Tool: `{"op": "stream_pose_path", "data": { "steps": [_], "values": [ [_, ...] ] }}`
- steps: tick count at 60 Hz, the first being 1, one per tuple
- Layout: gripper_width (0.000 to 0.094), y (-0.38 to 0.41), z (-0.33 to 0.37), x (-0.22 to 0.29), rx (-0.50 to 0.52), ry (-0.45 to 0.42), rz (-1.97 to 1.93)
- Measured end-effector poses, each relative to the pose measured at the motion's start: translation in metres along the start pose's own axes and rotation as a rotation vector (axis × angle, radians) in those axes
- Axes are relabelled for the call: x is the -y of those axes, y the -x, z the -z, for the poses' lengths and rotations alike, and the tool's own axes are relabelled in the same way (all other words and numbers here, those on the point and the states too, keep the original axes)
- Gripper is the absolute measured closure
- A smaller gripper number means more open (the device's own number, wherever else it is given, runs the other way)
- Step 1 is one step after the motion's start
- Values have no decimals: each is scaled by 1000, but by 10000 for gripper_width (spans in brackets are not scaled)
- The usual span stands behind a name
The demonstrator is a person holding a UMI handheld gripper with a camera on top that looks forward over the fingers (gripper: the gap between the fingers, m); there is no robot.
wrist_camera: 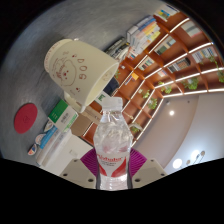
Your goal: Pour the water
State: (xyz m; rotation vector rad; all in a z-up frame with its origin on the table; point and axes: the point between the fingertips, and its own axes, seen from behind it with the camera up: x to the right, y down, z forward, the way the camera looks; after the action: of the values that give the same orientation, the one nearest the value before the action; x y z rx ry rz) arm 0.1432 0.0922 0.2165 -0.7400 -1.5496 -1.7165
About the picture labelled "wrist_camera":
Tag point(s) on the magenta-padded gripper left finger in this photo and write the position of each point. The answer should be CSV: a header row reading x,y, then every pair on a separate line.
x,y
76,171

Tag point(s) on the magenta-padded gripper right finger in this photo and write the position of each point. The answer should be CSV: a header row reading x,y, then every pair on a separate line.
x,y
148,171

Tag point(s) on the clear plastic water bottle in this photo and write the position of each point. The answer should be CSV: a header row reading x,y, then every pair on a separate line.
x,y
111,146

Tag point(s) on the branched ceiling lamp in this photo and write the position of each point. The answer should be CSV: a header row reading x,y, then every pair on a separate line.
x,y
177,163

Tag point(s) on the blue-printed white tissue pack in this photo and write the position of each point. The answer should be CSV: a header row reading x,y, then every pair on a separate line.
x,y
48,140

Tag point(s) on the beige chair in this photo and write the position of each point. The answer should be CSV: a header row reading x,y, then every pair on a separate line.
x,y
81,126

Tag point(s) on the small colourful packet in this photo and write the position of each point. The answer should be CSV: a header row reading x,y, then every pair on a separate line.
x,y
32,149

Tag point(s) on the flat green white box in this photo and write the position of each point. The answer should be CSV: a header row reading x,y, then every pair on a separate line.
x,y
63,116

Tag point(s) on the wooden artist mannequin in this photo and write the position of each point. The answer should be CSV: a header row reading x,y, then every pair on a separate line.
x,y
128,116

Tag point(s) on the recessed ceiling light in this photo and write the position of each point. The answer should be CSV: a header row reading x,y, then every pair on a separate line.
x,y
171,112

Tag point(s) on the round red coaster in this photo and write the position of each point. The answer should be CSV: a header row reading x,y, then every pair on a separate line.
x,y
25,118

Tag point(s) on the tall green white carton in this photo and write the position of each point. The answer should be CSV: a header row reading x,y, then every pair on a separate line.
x,y
101,97

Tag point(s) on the dark chair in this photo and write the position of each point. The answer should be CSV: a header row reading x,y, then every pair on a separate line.
x,y
111,86

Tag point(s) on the cream ceramic mug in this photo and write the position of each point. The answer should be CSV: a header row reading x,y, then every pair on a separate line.
x,y
78,70

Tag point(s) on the stack of magazines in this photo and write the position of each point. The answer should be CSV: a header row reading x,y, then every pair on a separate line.
x,y
116,50

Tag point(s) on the wooden wall shelf unit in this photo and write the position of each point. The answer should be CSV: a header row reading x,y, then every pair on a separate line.
x,y
173,66

